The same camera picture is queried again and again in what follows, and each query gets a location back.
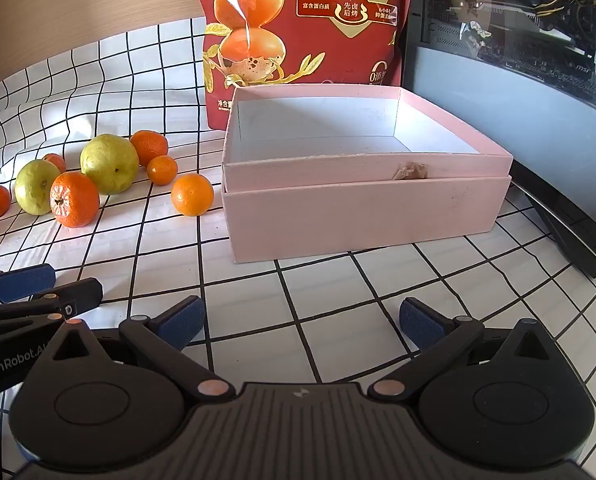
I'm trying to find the pink cardboard box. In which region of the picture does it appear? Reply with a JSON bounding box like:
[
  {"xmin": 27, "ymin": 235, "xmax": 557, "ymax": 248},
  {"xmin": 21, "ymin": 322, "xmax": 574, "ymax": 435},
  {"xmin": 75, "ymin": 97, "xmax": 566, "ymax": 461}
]
[{"xmin": 221, "ymin": 84, "xmax": 514, "ymax": 264}]

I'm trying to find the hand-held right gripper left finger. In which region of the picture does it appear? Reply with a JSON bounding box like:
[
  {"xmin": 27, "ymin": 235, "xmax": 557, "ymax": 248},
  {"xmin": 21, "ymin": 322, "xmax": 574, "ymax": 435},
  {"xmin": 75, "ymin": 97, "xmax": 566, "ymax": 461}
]
[{"xmin": 52, "ymin": 296, "xmax": 235, "ymax": 403}]

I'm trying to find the black glass-sided computer case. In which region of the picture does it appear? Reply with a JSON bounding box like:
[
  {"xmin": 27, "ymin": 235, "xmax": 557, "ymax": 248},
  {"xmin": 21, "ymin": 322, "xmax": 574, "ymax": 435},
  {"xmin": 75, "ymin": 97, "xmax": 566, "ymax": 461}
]
[{"xmin": 400, "ymin": 0, "xmax": 596, "ymax": 278}]

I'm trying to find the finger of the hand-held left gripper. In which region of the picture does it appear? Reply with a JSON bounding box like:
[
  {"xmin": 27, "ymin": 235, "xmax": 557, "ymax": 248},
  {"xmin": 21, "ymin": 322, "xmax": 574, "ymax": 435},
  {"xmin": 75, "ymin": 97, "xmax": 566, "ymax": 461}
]
[
  {"xmin": 0, "ymin": 278, "xmax": 104, "ymax": 343},
  {"xmin": 0, "ymin": 263, "xmax": 57, "ymax": 306}
]

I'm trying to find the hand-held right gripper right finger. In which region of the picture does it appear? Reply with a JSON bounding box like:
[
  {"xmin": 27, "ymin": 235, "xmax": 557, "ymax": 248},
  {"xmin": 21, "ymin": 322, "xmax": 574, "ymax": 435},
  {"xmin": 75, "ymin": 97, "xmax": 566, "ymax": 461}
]
[{"xmin": 367, "ymin": 297, "xmax": 555, "ymax": 403}]

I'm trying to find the small green pear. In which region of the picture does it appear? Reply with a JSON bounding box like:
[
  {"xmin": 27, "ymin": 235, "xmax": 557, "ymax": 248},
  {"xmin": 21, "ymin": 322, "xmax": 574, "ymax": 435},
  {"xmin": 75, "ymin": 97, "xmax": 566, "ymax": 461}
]
[{"xmin": 14, "ymin": 159, "xmax": 61, "ymax": 216}]

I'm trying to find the white black-checked tablecloth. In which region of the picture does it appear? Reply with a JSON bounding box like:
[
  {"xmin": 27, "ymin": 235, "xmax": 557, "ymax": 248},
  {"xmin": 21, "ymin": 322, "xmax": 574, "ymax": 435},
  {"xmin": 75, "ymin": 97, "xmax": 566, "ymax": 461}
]
[{"xmin": 0, "ymin": 17, "xmax": 596, "ymax": 466}]

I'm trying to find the large green pear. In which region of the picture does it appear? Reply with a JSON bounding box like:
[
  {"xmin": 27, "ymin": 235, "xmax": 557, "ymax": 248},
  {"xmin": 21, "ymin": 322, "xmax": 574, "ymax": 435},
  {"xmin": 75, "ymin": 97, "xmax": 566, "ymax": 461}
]
[{"xmin": 80, "ymin": 133, "xmax": 140, "ymax": 196}]

